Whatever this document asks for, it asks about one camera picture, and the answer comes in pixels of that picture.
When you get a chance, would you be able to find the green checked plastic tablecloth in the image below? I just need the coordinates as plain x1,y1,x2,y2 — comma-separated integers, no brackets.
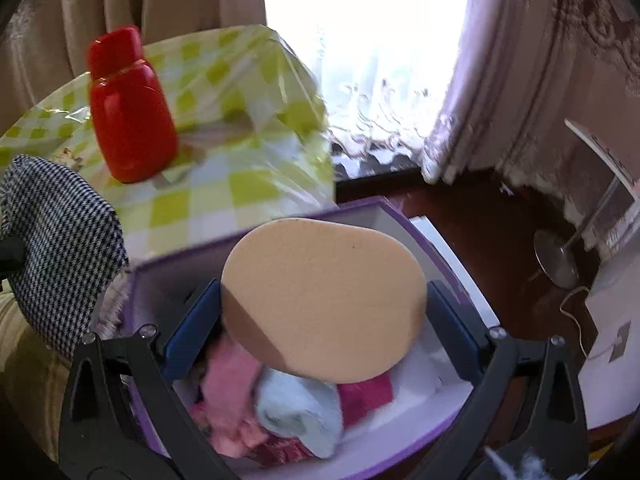
0,24,337,261

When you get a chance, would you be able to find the large magenta knitted cloth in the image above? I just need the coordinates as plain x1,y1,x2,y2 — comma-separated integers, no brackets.
337,372,396,426

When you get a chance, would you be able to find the white floor appliance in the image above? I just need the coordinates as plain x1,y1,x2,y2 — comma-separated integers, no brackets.
575,260,640,431

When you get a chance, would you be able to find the light blue fluffy towel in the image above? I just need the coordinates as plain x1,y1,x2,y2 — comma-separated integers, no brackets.
255,367,346,461

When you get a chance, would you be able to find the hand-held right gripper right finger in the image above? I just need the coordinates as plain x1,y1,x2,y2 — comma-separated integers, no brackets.
427,280,591,480

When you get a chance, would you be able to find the purple cardboard box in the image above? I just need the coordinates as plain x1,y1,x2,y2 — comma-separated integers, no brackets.
117,196,503,480

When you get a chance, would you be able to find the red thermos jug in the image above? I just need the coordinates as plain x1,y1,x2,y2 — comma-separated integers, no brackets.
86,26,180,184

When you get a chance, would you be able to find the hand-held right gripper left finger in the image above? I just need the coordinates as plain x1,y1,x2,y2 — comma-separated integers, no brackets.
59,280,241,480

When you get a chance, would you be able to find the white cable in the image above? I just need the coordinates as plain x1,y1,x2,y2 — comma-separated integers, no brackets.
559,286,601,361

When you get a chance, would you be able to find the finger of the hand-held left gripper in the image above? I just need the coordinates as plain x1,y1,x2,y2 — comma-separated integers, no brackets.
0,234,27,273

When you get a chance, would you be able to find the beige oval sponge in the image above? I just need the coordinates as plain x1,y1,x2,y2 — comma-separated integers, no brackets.
220,217,428,383

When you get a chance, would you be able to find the houndstooth cloth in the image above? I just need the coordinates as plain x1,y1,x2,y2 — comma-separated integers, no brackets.
0,154,130,361

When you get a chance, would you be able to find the white lace curtain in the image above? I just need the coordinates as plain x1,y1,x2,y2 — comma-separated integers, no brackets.
320,75,451,171

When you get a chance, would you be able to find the striped towel cushion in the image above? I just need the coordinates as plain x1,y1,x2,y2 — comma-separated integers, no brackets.
0,285,81,461

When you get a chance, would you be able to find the embroidered curtain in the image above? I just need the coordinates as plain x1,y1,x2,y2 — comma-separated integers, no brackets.
420,0,640,261

